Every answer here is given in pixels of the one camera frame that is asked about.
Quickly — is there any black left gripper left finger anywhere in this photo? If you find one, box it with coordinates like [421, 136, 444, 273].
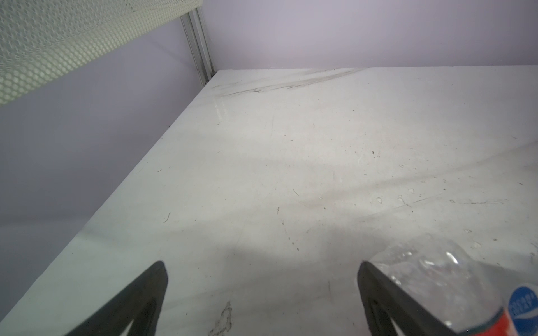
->
[68, 260, 168, 335]

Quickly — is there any aluminium frame post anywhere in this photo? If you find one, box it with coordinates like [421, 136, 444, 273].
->
[181, 7, 217, 86]

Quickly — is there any clear bottle red white label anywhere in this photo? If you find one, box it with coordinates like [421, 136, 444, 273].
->
[369, 235, 537, 335]

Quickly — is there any white mesh wall shelf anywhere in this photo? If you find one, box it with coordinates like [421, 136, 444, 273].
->
[1, 0, 203, 105]

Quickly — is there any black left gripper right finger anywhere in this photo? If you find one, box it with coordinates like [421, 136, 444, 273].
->
[357, 261, 456, 335]

